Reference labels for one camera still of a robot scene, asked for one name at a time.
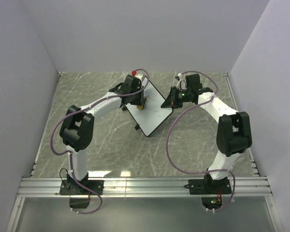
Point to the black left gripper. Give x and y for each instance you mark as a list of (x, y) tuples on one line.
[(141, 101)]

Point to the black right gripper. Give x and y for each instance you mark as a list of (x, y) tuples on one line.
[(171, 101)]

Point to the small black-framed whiteboard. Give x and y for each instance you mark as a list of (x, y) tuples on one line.
[(152, 115)]

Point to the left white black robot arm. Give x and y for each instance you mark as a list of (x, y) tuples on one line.
[(77, 130)]

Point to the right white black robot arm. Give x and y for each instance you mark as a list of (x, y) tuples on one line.
[(233, 131)]

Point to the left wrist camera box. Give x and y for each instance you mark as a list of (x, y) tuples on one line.
[(132, 83)]

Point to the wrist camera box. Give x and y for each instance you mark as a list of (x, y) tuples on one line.
[(193, 82), (132, 83)]

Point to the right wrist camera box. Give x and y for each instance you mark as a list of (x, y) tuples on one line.
[(193, 82)]

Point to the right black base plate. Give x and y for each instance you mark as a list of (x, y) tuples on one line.
[(207, 186)]

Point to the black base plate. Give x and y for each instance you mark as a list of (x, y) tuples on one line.
[(70, 187), (207, 186)]

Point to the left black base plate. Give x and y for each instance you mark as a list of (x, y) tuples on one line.
[(70, 187)]

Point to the aluminium mounting rail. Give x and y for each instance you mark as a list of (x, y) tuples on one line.
[(126, 187)]

